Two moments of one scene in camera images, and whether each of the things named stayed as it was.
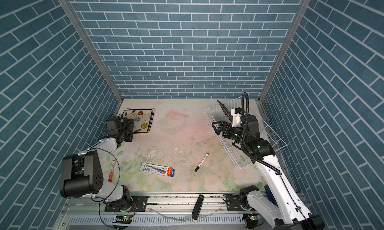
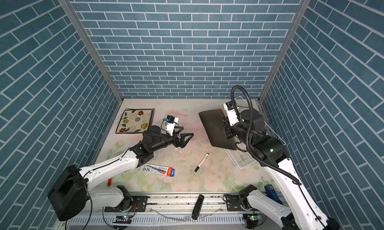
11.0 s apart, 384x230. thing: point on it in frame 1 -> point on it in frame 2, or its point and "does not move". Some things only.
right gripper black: [223, 125] does not move
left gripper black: [128, 125] -> [179, 143]
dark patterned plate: [143, 118] does not move
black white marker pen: [201, 162] does not move
